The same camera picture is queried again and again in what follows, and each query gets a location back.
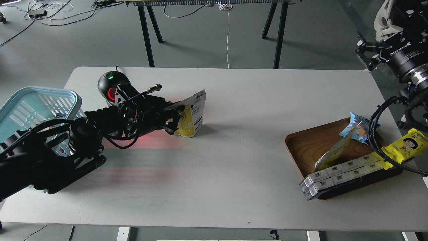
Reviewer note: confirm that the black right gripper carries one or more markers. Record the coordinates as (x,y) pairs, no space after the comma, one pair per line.
(406,55)

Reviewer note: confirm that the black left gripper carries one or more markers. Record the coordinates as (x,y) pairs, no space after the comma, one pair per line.
(143,112)

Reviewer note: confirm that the brown wooden tray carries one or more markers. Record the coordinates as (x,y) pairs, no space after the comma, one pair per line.
(307,146)

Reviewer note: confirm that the yellow white snack pouch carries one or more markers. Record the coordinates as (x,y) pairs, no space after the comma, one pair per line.
(192,116)

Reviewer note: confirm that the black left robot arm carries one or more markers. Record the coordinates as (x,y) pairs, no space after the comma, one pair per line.
(54,154)

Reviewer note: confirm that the light blue plastic basket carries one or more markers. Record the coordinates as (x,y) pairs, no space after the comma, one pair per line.
(30,106)

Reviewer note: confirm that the black barcode scanner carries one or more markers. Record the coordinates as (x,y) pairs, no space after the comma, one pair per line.
(112,88)

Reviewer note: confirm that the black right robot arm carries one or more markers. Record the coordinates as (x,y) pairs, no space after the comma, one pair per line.
(368,53)

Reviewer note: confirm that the white boxed snack pack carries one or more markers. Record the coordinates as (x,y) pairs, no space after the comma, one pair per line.
(321,182)

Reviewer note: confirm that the yellow cartoon snack bag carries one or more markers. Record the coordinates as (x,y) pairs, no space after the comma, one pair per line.
(410,145)

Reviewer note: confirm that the blue snack bag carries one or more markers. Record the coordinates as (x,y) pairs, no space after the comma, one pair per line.
(360,124)

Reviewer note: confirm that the black trestle table frame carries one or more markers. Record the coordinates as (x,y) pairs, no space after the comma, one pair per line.
(148,4)

